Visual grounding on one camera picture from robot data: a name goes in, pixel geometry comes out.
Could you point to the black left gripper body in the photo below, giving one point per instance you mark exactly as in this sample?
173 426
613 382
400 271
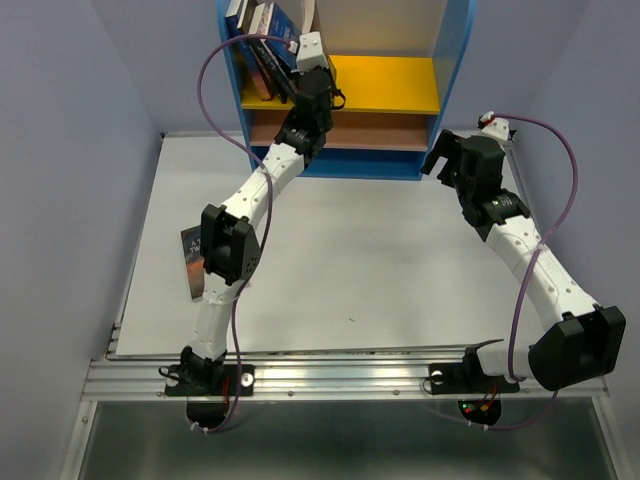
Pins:
325 122

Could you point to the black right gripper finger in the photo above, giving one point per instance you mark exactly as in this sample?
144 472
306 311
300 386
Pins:
449 173
442 148

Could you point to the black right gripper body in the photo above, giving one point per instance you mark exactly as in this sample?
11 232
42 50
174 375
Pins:
456 148

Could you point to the Three Days to See book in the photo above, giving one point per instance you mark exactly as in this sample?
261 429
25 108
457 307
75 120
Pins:
247 25

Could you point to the Kate DiCamillo dark book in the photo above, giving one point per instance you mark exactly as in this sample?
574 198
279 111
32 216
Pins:
310 20

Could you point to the Animal Farm book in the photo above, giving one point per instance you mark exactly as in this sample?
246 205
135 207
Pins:
280 25

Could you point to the Little Women book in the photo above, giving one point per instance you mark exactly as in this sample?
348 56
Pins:
279 72

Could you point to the Jane Eyre blue book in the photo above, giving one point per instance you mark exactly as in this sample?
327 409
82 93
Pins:
234 17

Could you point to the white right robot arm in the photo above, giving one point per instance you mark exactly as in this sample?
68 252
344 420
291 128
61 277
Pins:
581 338

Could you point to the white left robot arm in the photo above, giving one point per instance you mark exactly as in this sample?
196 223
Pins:
229 245

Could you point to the blue bookshelf with coloured shelves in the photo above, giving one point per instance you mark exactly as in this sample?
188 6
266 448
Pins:
396 63

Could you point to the dark purple cover book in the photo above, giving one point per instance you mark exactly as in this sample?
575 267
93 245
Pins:
191 242

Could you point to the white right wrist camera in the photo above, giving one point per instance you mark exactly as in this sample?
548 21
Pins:
492 126

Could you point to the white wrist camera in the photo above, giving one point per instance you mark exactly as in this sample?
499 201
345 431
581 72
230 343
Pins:
492 126
305 64

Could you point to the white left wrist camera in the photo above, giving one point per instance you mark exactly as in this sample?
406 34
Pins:
305 64

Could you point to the aluminium rail frame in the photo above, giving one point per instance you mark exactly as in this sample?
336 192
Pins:
364 285

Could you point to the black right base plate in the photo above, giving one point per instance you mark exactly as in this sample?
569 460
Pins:
458 378

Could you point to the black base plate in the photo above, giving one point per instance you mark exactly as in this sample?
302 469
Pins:
224 383
458 378

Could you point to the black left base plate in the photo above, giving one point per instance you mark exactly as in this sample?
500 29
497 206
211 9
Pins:
224 383

